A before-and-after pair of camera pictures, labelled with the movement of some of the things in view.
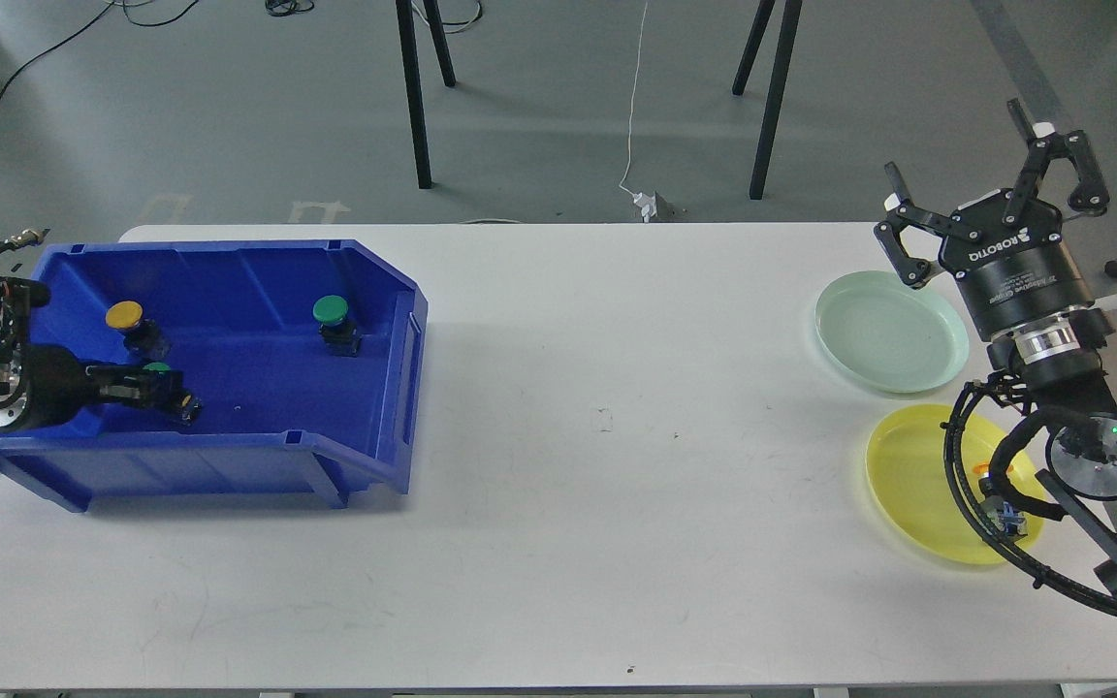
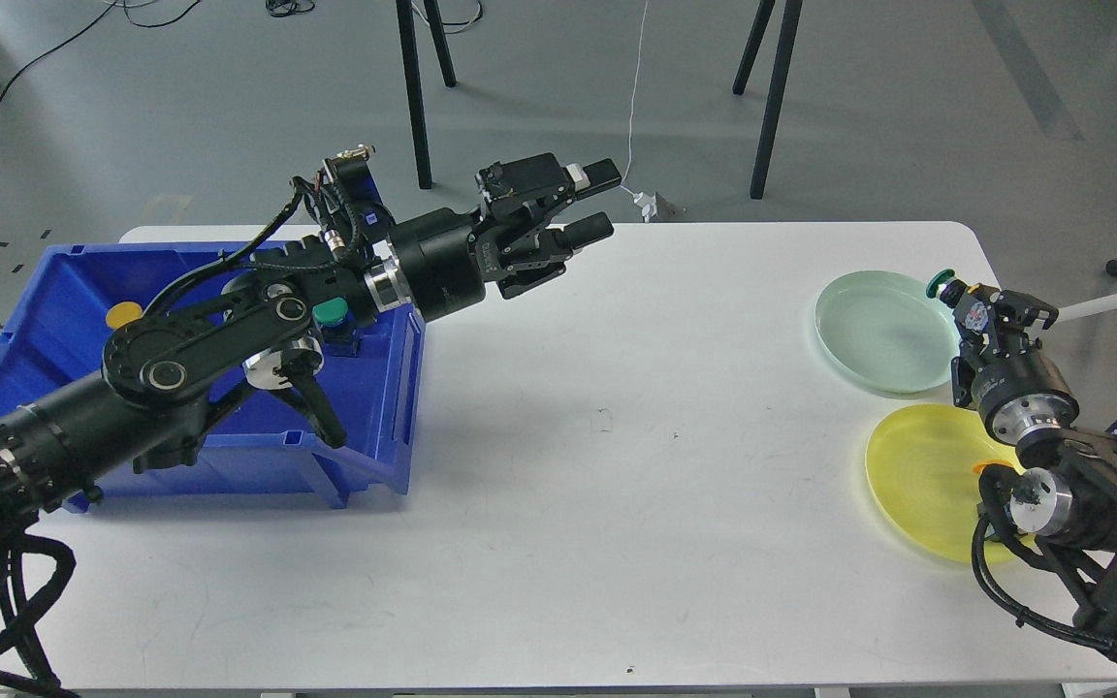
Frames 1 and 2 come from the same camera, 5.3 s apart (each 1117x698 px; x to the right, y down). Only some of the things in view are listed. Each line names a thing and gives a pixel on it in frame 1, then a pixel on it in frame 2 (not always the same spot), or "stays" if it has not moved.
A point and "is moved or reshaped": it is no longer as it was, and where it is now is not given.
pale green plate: (881, 330) stays
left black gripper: (34, 386) to (447, 256)
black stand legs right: (790, 19) stays
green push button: (340, 337) stays
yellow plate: (907, 471) stays
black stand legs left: (406, 27) stays
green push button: (162, 389) is moved or reshaped
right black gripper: (1021, 275) to (1016, 394)
